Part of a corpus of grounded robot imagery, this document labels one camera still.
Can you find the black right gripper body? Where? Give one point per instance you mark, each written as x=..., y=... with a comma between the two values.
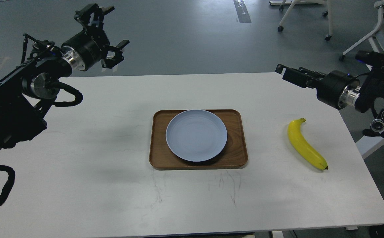
x=332, y=89

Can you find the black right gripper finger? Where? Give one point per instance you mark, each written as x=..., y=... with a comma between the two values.
x=290, y=72
x=303, y=82

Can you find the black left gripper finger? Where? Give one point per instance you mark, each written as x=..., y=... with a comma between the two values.
x=113, y=55
x=91, y=16

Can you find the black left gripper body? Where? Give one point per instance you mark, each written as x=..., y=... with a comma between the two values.
x=90, y=45

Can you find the yellow banana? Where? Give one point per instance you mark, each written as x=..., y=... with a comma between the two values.
x=300, y=144

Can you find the light blue plate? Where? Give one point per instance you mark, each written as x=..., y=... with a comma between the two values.
x=196, y=135

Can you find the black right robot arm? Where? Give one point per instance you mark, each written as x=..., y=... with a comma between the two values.
x=369, y=95

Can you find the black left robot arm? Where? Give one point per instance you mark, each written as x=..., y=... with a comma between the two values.
x=32, y=88

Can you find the white rolling chair base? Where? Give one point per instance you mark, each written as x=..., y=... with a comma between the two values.
x=305, y=13

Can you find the brown wooden tray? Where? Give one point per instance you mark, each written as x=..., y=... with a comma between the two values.
x=233, y=156

